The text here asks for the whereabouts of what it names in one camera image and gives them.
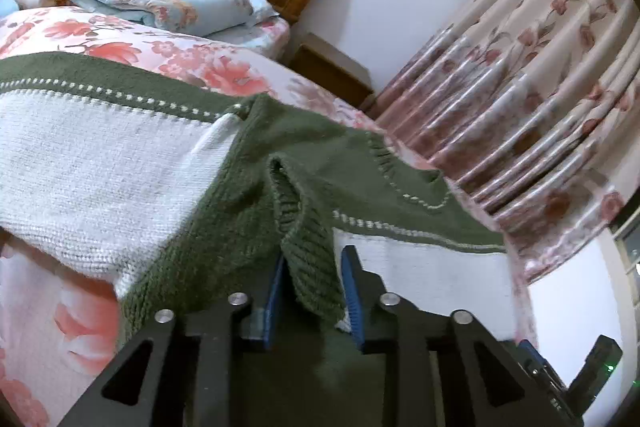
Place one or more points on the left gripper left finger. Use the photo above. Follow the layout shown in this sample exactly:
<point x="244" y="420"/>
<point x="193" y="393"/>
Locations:
<point x="178" y="370"/>

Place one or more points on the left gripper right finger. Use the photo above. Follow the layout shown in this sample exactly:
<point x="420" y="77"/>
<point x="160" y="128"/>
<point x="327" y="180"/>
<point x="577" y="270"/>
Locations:
<point x="447" y="370"/>

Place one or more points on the green and white knit sweater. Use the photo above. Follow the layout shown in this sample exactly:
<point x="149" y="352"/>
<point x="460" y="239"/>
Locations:
<point x="210" y="186"/>

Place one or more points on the white barred window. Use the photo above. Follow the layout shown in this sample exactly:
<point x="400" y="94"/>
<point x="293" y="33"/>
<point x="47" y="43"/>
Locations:
<point x="626" y="238"/>

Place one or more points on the pink floral curtain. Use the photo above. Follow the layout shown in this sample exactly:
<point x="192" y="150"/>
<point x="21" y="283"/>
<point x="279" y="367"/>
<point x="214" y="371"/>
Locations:
<point x="532" y="108"/>

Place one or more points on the brown wooden nightstand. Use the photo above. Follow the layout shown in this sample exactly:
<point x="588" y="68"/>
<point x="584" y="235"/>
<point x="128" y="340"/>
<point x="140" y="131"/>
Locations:
<point x="333" y="70"/>

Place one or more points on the light blue floral pillow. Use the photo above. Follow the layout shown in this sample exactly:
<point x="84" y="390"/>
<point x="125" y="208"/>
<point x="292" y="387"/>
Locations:
<point x="193" y="17"/>

